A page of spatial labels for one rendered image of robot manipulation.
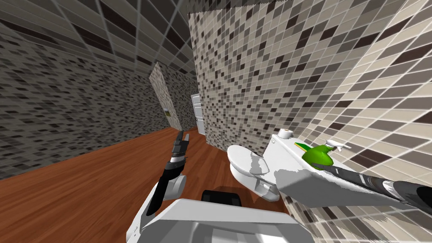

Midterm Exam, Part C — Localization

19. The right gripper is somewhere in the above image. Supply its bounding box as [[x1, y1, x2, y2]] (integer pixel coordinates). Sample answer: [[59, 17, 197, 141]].
[[310, 162, 362, 187]]

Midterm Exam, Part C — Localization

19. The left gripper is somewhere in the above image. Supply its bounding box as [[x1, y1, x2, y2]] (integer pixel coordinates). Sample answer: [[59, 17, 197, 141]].
[[171, 130, 190, 158]]

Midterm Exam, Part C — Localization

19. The green spray bottle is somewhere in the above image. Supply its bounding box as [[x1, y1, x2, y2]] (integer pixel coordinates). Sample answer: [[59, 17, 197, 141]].
[[302, 140, 352, 167]]

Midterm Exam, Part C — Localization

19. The white panel door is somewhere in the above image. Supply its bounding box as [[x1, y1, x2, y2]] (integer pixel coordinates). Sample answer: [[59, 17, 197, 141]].
[[190, 93, 207, 136]]

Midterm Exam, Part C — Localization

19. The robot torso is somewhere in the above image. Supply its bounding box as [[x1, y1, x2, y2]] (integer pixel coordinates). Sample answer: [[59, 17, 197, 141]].
[[140, 190, 316, 243]]

